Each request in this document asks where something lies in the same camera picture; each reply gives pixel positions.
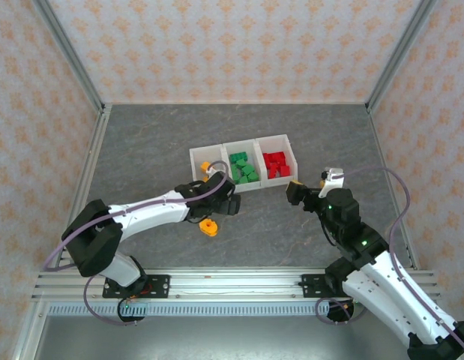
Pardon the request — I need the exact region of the yellow round lego piece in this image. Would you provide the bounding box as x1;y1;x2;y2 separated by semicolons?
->
199;219;219;237

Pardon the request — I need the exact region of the aluminium table side rail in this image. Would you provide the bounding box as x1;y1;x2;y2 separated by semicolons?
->
365;103;421;270
51;103;112;271

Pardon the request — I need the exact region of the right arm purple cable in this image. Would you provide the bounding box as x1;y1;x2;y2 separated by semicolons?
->
316;166;464;353

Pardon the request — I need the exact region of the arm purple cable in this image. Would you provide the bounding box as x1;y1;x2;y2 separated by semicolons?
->
316;166;464;353
42;160;230;326

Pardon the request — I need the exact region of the aluminium frame beam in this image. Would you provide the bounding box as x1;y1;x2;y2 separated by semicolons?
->
31;268;442;301

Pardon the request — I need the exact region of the grey slotted cable duct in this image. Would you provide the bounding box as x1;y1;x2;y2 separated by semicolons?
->
47;301;332;317

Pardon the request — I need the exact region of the aluminium corner post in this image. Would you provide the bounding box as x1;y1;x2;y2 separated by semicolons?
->
366;0;442;113
31;0;107;113

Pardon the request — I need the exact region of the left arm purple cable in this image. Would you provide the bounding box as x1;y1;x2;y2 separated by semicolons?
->
42;160;230;326

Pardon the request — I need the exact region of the aluminium frame leg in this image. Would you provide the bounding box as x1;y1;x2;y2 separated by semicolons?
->
10;299;49;360

